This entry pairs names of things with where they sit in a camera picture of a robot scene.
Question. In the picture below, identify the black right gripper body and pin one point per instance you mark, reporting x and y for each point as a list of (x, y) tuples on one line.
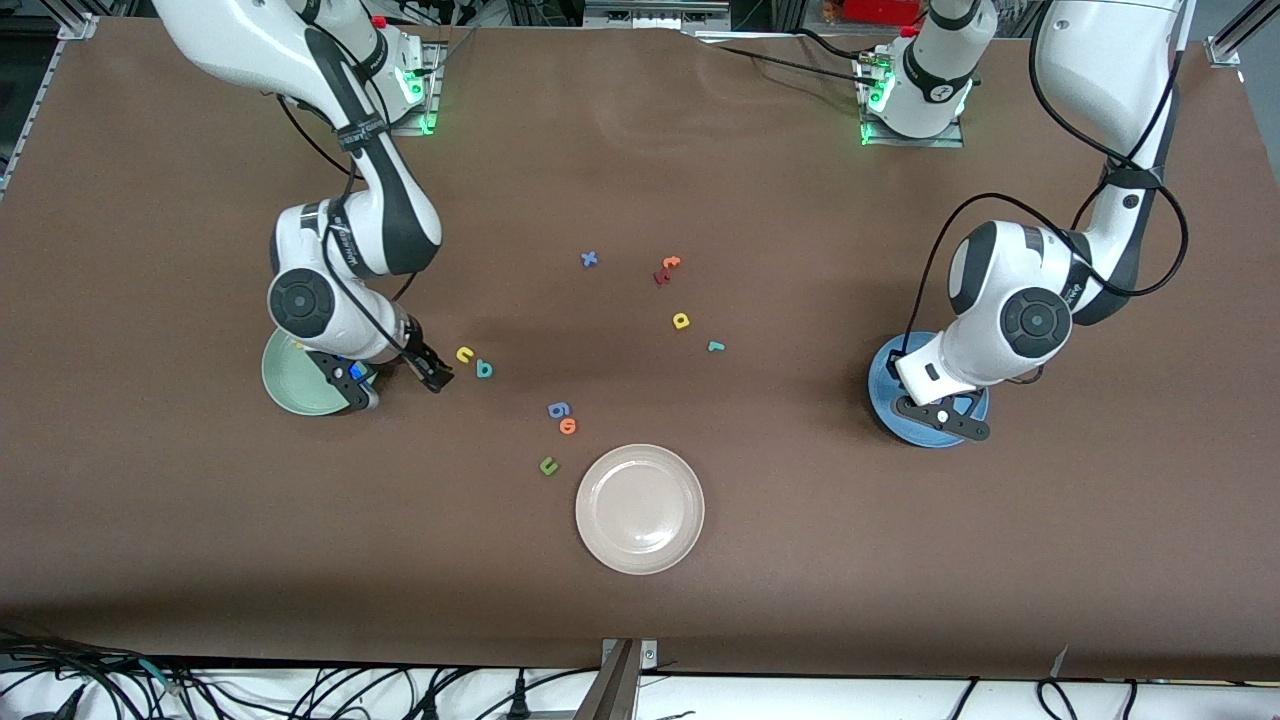
[(421, 357)]

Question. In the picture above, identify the white paper tag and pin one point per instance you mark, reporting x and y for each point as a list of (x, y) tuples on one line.
[(1061, 662)]

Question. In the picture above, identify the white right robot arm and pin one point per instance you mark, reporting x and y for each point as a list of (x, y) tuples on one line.
[(300, 300)]

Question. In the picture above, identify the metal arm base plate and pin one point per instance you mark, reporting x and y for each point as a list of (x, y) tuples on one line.
[(920, 143), (432, 100)]

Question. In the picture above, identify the aluminium corner rail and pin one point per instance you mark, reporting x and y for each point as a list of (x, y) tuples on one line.
[(1235, 40), (80, 25)]

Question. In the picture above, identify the brown table cover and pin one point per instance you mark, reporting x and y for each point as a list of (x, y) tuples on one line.
[(700, 600)]

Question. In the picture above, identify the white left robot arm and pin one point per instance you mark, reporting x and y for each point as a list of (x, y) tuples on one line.
[(1035, 322)]

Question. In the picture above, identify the grey equipment box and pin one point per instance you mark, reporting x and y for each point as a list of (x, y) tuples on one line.
[(650, 15)]

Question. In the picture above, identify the green plate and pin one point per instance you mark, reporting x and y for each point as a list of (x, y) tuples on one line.
[(295, 385)]

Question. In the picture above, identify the red box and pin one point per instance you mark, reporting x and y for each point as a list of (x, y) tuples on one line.
[(880, 10)]

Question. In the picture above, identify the blue plate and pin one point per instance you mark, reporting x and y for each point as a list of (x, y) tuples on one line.
[(882, 390)]

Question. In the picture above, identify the beige plate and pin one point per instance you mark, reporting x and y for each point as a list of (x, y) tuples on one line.
[(640, 510)]

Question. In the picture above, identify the aluminium mount post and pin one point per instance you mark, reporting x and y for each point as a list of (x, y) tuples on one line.
[(620, 690)]

